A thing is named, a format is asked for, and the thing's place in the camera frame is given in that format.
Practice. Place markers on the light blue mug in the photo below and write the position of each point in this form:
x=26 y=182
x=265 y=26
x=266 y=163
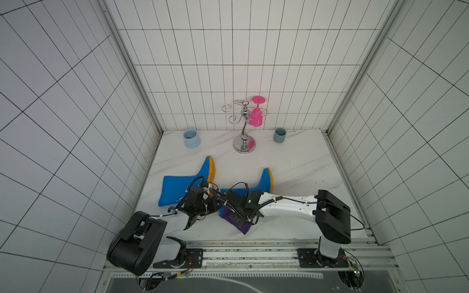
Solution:
x=191 y=138

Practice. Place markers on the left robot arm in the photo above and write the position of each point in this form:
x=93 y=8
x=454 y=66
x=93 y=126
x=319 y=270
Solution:
x=148 y=240

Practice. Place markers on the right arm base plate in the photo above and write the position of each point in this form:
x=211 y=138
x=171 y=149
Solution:
x=312 y=259

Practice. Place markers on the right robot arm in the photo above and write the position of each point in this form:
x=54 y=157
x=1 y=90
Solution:
x=325 y=210

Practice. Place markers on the pink wine glass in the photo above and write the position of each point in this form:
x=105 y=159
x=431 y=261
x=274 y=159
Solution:
x=256 y=116

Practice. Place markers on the chrome glass holder stand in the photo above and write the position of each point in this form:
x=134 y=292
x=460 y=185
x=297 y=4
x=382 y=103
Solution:
x=241 y=110

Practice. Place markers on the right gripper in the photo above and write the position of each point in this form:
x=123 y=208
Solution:
x=232 y=207

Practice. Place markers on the blue rubber boot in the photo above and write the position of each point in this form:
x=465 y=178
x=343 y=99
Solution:
x=265 y=184
x=174 y=188

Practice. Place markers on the purple cloth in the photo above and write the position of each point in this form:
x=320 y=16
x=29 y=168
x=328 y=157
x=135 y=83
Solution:
x=242 y=225

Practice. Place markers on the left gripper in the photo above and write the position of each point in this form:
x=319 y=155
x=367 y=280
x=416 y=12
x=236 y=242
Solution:
x=213 y=201

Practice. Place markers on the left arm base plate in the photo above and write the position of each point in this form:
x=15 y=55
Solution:
x=184 y=259

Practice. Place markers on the aluminium mounting rail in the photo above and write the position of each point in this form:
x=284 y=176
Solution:
x=278 y=255

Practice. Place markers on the grey-green mug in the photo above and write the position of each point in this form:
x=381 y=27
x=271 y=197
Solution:
x=279 y=135

